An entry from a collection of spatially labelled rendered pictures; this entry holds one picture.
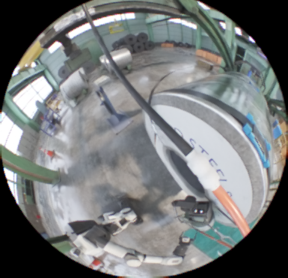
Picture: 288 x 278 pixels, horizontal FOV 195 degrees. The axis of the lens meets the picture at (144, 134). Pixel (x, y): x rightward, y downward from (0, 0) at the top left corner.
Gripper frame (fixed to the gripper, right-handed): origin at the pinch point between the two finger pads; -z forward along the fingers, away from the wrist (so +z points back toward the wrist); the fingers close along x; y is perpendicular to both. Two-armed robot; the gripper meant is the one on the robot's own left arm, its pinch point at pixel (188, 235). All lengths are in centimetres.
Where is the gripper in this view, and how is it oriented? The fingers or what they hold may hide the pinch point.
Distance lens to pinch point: 82.6
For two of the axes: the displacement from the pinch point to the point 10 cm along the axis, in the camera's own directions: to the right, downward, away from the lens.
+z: -5.9, 2.6, -7.7
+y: -4.7, -8.8, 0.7
